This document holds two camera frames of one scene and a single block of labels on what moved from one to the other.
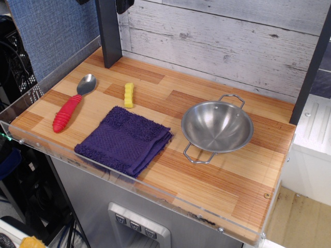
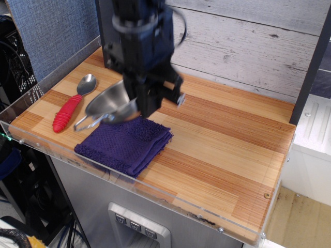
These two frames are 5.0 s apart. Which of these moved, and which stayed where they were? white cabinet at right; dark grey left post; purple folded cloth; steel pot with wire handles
Moved: steel pot with wire handles
Stayed: dark grey left post; white cabinet at right; purple folded cloth
